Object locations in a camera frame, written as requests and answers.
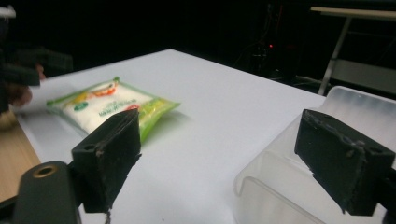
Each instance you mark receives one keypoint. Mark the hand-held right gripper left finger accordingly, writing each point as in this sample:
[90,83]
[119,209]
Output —
[109,155]

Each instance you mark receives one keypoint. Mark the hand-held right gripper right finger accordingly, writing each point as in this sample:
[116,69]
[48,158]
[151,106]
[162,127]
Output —
[339,155]

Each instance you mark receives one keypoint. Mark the green and white snack packet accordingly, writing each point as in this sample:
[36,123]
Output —
[102,105]

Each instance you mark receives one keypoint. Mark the clear plastic container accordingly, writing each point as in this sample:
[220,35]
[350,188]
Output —
[280,186]

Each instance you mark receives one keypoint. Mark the white table in background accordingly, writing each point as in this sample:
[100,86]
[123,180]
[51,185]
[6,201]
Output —
[348,46]

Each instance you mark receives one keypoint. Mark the dark device with red light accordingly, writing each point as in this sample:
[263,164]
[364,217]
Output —
[269,49]

